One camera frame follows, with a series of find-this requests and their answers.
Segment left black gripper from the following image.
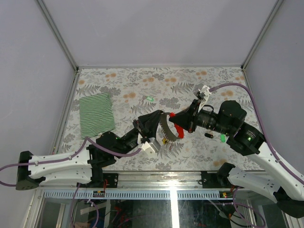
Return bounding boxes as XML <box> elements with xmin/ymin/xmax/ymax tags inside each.
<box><xmin>116</xmin><ymin>111</ymin><xmax>163</xmax><ymax>161</ymax></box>

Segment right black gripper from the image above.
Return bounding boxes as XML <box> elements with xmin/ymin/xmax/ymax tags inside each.
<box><xmin>169</xmin><ymin>98</ymin><xmax>232</xmax><ymax>135</ymax></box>

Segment grey red key ring holder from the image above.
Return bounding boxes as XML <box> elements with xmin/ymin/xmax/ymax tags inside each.
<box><xmin>160</xmin><ymin>112</ymin><xmax>184</xmax><ymax>142</ymax></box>

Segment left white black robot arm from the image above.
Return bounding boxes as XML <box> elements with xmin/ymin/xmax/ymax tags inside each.
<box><xmin>15</xmin><ymin>110</ymin><xmax>164</xmax><ymax>190</ymax></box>

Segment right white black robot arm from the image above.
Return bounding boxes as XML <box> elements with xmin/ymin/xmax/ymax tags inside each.
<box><xmin>169</xmin><ymin>99</ymin><xmax>304</xmax><ymax>219</ymax></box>

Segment black key tag right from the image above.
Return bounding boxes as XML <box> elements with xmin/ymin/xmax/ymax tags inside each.
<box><xmin>204</xmin><ymin>133</ymin><xmax>213</xmax><ymax>139</ymax></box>

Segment green key tag centre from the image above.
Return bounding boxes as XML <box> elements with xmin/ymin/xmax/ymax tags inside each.
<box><xmin>143</xmin><ymin>96</ymin><xmax>154</xmax><ymax>102</ymax></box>

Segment green key tag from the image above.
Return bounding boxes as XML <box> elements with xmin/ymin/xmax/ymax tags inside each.
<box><xmin>220</xmin><ymin>134</ymin><xmax>226</xmax><ymax>143</ymax></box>
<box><xmin>143</xmin><ymin>96</ymin><xmax>154</xmax><ymax>102</ymax></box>

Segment green key tag right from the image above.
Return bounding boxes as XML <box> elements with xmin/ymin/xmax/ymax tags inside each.
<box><xmin>220</xmin><ymin>134</ymin><xmax>226</xmax><ymax>143</ymax></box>

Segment green striped cloth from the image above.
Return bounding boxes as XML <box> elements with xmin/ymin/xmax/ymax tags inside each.
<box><xmin>79</xmin><ymin>93</ymin><xmax>115</xmax><ymax>139</ymax></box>

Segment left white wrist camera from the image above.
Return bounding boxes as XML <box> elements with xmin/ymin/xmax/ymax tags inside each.
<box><xmin>141</xmin><ymin>138</ymin><xmax>161</xmax><ymax>155</ymax></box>

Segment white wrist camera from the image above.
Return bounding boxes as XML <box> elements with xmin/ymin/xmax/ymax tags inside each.
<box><xmin>193</xmin><ymin>84</ymin><xmax>211</xmax><ymax>105</ymax></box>
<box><xmin>141</xmin><ymin>138</ymin><xmax>161</xmax><ymax>155</ymax></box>

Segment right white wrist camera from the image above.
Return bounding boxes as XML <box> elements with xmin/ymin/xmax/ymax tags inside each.
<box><xmin>193</xmin><ymin>84</ymin><xmax>211</xmax><ymax>105</ymax></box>

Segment aluminium front rail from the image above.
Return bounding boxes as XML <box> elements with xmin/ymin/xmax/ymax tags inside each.
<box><xmin>42</xmin><ymin>171</ymin><xmax>234</xmax><ymax>200</ymax></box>

